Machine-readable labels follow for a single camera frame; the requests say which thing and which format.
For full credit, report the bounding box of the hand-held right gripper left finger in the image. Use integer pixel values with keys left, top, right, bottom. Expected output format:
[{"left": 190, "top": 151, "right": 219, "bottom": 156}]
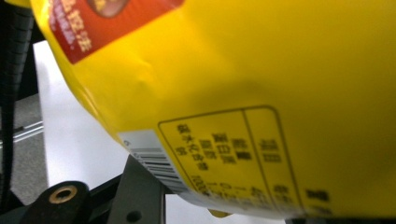
[{"left": 106, "top": 154, "right": 167, "bottom": 224}]

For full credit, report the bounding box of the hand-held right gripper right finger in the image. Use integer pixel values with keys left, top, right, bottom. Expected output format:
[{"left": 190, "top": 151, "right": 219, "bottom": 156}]
[{"left": 284, "top": 217, "right": 396, "bottom": 224}]

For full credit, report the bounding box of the yellow spouted sauce pouch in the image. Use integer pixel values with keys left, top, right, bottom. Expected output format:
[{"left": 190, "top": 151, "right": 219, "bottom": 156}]
[{"left": 6, "top": 0, "right": 396, "bottom": 219}]

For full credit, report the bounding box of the metal rail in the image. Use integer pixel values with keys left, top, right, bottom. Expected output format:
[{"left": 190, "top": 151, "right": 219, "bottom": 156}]
[{"left": 0, "top": 120, "right": 45, "bottom": 146}]

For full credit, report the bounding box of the black corrugated cable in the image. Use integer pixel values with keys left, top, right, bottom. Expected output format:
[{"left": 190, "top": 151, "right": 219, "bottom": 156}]
[{"left": 0, "top": 0, "right": 35, "bottom": 206}]

